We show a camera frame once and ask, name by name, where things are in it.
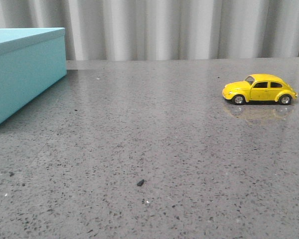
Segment white pleated curtain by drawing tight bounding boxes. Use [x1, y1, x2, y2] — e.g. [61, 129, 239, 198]
[0, 0, 299, 61]

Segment light blue plastic box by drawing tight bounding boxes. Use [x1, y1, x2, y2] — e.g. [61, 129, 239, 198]
[0, 27, 67, 124]

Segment yellow toy beetle car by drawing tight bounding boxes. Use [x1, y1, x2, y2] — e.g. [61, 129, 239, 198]
[222, 74, 299, 105]

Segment small black debris piece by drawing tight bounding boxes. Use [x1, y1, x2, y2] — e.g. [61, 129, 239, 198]
[137, 179, 146, 187]

